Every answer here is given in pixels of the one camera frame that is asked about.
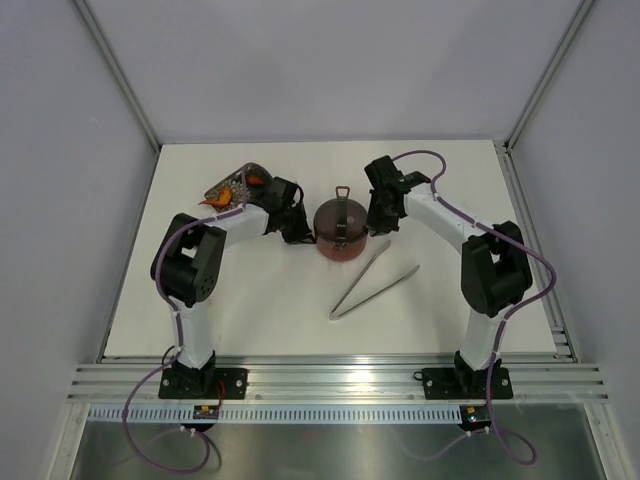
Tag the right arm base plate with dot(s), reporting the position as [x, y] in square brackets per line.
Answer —
[447, 383]

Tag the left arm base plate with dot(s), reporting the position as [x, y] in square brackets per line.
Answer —
[228, 383]

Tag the grey transparent lid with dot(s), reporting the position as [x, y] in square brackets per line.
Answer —
[341, 221]

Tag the red steel lunch box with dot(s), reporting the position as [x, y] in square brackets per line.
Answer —
[347, 253]

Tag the right side aluminium rail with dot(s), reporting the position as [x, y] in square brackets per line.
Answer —
[565, 346]

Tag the left frame post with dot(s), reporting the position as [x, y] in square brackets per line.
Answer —
[108, 55]

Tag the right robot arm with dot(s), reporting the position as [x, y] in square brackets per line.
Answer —
[495, 272]

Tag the black square plate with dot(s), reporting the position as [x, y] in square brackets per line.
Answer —
[235, 190]

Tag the aluminium front rail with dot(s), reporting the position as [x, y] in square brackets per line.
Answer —
[354, 379]

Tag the slotted white cable duct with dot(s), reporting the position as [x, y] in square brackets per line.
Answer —
[279, 414]

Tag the aluminium rail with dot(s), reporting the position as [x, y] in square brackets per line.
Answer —
[354, 379]
[565, 346]

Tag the frame post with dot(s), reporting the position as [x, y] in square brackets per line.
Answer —
[551, 69]
[108, 55]

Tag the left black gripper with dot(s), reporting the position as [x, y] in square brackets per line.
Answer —
[303, 234]

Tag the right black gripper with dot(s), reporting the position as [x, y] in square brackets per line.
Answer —
[376, 225]

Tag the right frame post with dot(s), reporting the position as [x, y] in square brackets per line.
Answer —
[551, 69]

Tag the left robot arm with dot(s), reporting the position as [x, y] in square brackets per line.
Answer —
[187, 267]

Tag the metal food tongs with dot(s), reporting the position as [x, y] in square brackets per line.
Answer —
[382, 272]

